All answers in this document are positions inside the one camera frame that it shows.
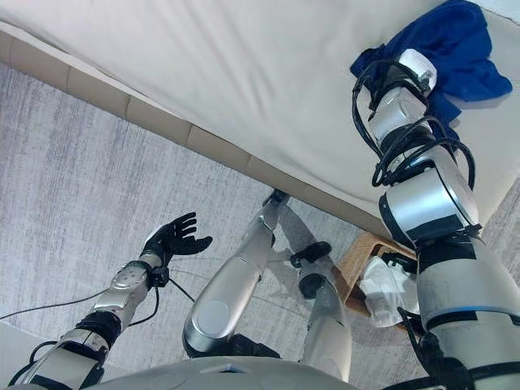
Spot tan padded bed frame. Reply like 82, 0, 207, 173
0, 19, 392, 241

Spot grey striped rug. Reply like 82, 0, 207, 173
0, 60, 520, 390

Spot blue garment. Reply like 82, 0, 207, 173
349, 0, 514, 141

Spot white garment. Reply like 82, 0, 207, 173
357, 251, 422, 329

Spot silver robot leg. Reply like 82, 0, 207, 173
182, 190, 292, 359
290, 241, 353, 383

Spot grey robot torso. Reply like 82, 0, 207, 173
84, 355, 358, 390

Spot bed with beige cover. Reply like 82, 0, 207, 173
0, 0, 520, 241

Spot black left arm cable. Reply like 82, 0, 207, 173
0, 266, 197, 331

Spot silver right robot leg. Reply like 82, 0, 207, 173
290, 241, 353, 383

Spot silver left robot leg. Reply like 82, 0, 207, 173
182, 190, 292, 359

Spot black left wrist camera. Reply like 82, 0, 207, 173
151, 265, 171, 288

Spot brown wicker basket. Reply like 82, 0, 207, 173
336, 232, 419, 332

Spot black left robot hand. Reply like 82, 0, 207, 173
140, 211, 214, 269

